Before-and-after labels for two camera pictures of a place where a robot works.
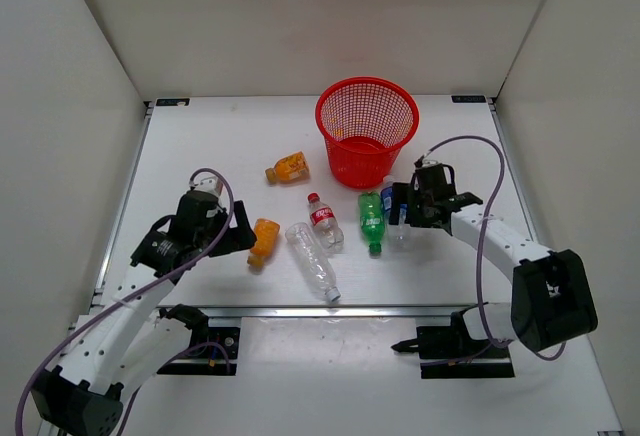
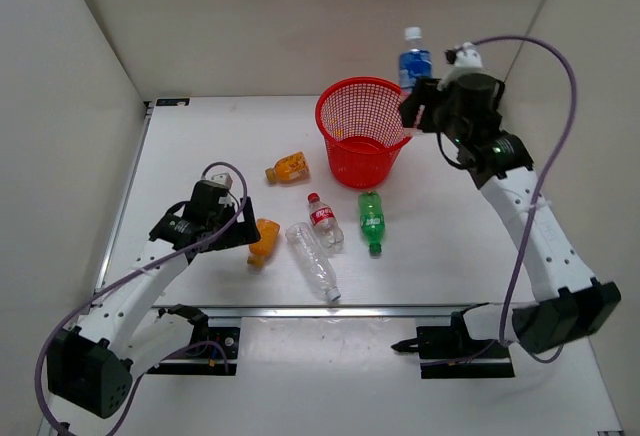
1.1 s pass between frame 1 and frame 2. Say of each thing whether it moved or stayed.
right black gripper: moved
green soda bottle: stayed
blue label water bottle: moved
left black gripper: stayed
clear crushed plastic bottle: stayed
